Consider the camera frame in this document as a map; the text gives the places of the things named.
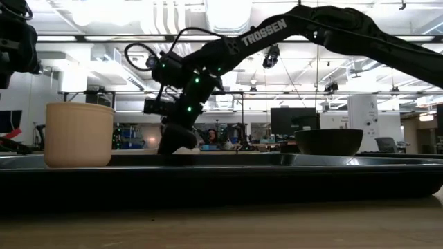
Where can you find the pale orange mug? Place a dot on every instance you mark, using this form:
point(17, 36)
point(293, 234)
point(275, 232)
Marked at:
point(79, 135)

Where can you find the black bowl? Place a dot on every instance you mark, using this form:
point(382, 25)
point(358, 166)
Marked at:
point(328, 141)

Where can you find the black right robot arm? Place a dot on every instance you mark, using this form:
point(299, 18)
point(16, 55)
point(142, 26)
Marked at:
point(263, 32)

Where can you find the black plastic serving tray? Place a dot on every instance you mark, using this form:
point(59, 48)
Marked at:
point(207, 186)

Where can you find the small blue container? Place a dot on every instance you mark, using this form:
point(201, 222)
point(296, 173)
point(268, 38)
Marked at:
point(209, 147)

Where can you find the person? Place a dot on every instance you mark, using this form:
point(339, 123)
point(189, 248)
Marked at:
point(212, 136)

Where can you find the blue storage bins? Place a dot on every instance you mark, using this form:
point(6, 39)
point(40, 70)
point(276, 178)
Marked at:
point(129, 138)

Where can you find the red object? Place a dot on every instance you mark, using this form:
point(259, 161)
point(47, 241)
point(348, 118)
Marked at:
point(14, 134)

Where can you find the small black ceiling spotlight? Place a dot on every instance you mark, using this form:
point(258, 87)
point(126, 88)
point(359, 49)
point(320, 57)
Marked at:
point(253, 89)
point(394, 90)

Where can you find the white pillar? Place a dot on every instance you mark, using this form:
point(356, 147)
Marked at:
point(363, 124)

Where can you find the grey office chair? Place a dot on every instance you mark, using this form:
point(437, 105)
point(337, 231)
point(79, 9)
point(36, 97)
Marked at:
point(386, 145)

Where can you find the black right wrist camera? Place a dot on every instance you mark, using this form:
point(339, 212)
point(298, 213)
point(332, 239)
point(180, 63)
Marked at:
point(155, 106)

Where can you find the black aluminium table frame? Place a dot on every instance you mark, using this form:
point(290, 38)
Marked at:
point(80, 38)

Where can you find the black wall screen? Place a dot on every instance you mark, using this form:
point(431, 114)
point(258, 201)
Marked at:
point(10, 121)

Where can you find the white round air duct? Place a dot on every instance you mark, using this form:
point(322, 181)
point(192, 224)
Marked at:
point(228, 14)

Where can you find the glowing wall lamp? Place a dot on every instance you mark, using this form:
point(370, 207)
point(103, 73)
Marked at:
point(426, 118)

